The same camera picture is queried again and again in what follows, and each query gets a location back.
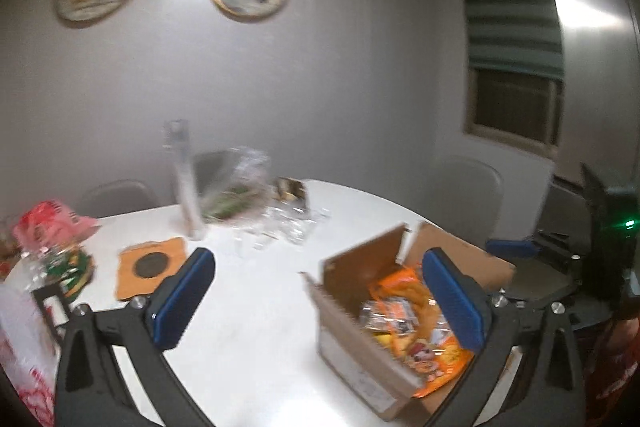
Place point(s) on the clear bag of greens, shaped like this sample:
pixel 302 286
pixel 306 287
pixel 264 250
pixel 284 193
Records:
pixel 230 202

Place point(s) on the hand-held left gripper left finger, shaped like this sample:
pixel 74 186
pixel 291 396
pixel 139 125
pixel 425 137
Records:
pixel 182 302

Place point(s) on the grey chair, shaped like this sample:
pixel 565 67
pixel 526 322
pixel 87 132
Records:
pixel 120 197
pixel 560 207
pixel 470 192

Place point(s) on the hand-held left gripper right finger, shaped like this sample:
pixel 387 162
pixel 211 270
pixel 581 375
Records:
pixel 452 302

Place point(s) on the wooden coaster dark centre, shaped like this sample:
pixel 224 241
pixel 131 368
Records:
pixel 127 277

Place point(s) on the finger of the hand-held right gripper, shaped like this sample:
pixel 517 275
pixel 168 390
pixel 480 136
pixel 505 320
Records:
pixel 510 248
pixel 565 289

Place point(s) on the orange cartoon snack bag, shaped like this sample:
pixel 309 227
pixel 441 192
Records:
pixel 440 372

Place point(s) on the green snack bag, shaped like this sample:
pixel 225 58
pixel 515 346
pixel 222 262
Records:
pixel 65 269

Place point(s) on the yellow cracker packet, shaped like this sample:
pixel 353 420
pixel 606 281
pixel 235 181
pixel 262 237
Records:
pixel 385 339

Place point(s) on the crumpled clear plastic wrap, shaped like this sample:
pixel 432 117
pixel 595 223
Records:
pixel 290 227

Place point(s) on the pink plastic bag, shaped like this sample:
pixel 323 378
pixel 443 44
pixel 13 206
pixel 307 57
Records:
pixel 50 222

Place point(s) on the cardboard box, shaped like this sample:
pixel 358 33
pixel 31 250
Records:
pixel 350 357

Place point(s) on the white plastic bag red print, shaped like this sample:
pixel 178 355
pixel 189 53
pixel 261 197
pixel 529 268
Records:
pixel 20 347

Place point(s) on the person's right forearm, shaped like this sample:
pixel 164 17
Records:
pixel 615 367

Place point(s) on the brown pastry pack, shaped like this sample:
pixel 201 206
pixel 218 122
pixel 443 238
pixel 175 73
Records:
pixel 290 189

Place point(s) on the orange window snack packet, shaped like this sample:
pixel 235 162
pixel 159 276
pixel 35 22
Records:
pixel 390 317

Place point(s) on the striped window blind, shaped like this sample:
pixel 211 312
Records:
pixel 510 22

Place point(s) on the clear plastic roll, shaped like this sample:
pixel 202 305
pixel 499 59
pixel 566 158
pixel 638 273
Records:
pixel 185 187

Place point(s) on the window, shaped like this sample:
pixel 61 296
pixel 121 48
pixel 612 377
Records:
pixel 515 107

